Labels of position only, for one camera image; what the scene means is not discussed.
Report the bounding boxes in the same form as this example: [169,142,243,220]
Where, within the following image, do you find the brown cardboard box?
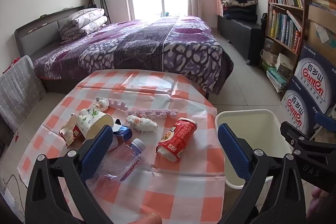
[306,5,336,51]

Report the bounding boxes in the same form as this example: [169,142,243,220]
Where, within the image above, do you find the folded white purple quilt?
[58,7,108,42]

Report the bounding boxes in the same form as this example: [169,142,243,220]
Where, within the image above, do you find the short pink crochet strip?
[108,98,129,110]

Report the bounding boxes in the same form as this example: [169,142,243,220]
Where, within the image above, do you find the blue white wrapper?
[112,120,132,141]

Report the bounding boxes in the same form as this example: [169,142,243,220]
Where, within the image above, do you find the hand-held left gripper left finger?
[25,125,113,224]

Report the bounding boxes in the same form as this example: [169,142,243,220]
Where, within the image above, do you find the person's right hand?
[310,187,335,216]

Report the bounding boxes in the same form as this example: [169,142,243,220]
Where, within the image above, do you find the long pink crochet strip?
[126,108,179,118]

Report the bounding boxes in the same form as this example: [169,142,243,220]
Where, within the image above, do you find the orange white checkered tablecloth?
[17,69,226,224]

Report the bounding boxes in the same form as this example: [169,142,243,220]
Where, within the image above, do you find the dark bed headboard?
[14,6,86,56]

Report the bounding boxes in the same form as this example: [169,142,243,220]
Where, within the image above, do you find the grey checked chair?
[0,55,47,130]

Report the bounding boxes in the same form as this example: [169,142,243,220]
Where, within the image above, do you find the black metal stand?
[88,0,112,24]

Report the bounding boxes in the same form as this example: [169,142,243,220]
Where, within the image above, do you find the blue white printed carton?
[281,81,326,135]
[293,43,336,112]

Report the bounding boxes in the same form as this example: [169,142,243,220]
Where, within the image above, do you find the black bench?
[217,15,263,64]

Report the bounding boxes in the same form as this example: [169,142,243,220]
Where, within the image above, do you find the clear plastic water bottle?
[87,138,146,203]

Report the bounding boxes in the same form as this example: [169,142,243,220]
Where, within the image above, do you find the white small box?
[276,53,296,77]

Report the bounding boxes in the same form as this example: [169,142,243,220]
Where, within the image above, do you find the bed with purple quilt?
[33,15,234,95]

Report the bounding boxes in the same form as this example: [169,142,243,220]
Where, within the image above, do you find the white plastic trash bin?
[215,109,293,189]

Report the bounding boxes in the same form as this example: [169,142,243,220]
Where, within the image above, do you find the pile of folded clothes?
[220,0,259,22]

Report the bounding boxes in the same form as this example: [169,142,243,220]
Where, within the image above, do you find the wooden bookshelf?
[259,0,310,94]

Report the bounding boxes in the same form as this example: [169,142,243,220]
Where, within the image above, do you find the small cardboard boxes on shelf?
[264,38,282,55]

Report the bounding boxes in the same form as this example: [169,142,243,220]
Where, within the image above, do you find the thin floor cable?
[0,174,25,214]

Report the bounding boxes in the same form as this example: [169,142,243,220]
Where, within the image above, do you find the small white tissue wad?
[94,97,109,111]

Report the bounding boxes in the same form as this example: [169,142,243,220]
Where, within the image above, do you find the green print paper cup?
[79,108,114,140]

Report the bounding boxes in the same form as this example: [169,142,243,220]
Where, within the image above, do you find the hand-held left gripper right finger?
[217,123,307,224]

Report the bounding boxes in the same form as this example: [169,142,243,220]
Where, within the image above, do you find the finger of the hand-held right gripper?
[280,121,303,147]
[314,112,336,126]

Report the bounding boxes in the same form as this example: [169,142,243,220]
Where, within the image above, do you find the floor stack of books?
[266,67,289,94]

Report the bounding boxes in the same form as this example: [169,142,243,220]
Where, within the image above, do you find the large white tissue wad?
[126,114,159,132]

